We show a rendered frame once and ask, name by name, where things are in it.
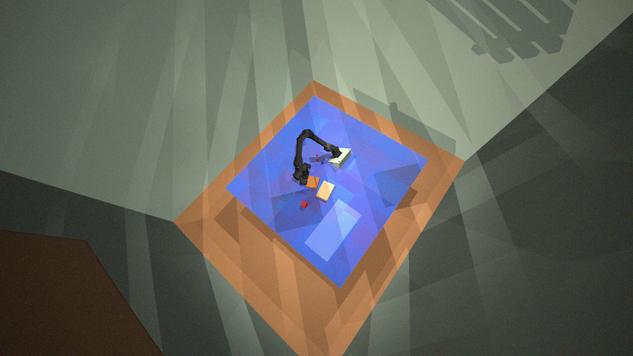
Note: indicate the tan rectangular block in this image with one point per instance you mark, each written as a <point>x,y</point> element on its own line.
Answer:
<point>325,190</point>

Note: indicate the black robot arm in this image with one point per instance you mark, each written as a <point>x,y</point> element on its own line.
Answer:
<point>298,160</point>

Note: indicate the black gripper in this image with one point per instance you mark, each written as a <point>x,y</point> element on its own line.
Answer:
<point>305,176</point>

